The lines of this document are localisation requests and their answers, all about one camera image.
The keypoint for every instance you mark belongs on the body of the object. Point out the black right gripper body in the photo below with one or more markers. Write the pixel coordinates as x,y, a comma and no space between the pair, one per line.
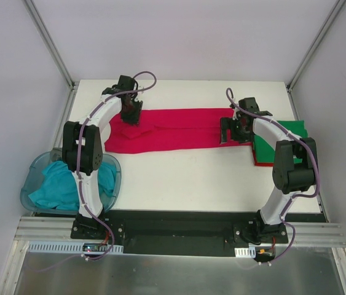
230,129

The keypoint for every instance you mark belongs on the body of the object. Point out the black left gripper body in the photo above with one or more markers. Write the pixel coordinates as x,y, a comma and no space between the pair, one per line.
131,111

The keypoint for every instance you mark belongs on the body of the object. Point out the magenta t shirt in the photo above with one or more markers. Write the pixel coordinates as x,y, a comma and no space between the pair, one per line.
168,130

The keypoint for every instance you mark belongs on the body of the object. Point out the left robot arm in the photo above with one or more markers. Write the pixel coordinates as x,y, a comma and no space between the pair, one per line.
82,149

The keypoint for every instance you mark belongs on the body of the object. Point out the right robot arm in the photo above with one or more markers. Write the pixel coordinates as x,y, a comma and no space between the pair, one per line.
295,167

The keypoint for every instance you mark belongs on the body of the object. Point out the folded green t shirt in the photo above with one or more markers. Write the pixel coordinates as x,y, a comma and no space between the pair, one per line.
267,134

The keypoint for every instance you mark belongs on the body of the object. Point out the folded red t shirt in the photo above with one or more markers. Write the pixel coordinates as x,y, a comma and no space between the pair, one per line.
259,164

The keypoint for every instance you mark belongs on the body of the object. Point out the grey cloth in basket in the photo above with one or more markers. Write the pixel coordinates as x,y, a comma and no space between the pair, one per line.
55,154

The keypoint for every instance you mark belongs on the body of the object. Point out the teal t shirt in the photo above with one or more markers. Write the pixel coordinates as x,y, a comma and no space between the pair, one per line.
58,190

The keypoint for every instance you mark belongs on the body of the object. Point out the translucent blue plastic basket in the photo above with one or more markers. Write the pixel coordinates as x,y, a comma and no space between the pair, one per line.
35,178

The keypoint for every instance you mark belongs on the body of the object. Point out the left aluminium frame post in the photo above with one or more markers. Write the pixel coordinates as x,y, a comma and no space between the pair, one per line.
45,35

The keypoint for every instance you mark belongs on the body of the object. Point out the aluminium frame post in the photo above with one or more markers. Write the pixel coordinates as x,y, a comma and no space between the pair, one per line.
330,19
45,35

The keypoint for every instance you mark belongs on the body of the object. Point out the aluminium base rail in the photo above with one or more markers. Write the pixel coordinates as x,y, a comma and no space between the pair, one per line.
308,234

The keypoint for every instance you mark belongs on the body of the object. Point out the right white cable duct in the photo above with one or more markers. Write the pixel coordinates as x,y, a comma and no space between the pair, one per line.
249,252

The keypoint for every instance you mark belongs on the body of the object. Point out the white cable duct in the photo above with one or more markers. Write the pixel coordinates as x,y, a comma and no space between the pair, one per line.
67,248
249,252

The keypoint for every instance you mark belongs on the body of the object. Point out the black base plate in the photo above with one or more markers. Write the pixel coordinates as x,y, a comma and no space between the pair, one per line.
180,233

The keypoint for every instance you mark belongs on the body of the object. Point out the right aluminium frame post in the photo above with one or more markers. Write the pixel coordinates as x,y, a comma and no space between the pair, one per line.
330,19

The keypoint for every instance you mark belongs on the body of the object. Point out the left white cable duct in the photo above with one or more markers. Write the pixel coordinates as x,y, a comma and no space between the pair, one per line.
67,248

